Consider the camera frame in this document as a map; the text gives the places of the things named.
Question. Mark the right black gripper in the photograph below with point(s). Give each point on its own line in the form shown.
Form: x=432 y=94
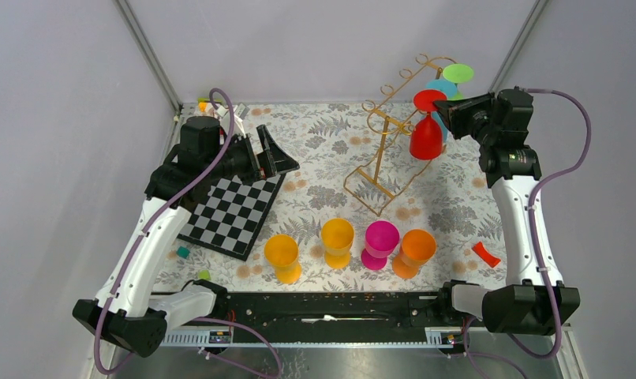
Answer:
x=454 y=112

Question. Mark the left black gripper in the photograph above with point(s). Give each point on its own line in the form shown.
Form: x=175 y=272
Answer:
x=271 y=161

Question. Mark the blue plastic wine glass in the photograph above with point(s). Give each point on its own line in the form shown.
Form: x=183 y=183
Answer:
x=441 y=91

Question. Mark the green plastic wine glass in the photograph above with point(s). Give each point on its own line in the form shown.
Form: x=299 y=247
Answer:
x=456 y=74

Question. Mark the red plastic wine glass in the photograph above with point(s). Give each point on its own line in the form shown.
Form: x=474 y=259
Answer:
x=426 y=142

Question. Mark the gold wire glass rack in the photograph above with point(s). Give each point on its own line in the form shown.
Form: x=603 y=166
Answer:
x=389 y=173

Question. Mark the orange plastic wine glass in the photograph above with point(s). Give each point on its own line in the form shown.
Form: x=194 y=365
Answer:
x=416 y=249

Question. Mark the magenta plastic wine glass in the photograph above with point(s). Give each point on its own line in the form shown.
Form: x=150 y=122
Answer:
x=381 y=240

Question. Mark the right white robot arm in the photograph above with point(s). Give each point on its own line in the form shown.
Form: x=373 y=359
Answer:
x=535 y=299

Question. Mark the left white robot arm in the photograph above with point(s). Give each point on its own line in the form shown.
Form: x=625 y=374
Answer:
x=123 y=312

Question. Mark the yellow plastic wine glass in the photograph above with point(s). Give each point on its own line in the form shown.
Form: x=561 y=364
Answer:
x=281 y=252

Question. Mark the amber plastic wine glass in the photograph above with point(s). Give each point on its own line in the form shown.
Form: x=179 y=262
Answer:
x=337 y=236

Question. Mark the black white checkerboard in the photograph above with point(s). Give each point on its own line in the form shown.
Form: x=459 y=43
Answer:
x=233 y=215

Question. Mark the small colourful toy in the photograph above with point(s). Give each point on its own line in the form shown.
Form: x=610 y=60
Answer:
x=204 y=105

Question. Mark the small teal block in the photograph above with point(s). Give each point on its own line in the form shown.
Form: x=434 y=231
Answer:
x=183 y=252

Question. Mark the small green block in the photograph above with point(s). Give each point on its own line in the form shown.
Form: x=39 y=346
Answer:
x=204 y=275

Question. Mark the floral table mat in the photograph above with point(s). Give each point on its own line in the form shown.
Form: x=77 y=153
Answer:
x=450 y=200

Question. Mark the red curved piece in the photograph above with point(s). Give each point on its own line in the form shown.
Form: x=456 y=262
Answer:
x=483 y=253

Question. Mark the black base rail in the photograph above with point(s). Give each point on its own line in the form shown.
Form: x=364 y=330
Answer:
x=381 y=319

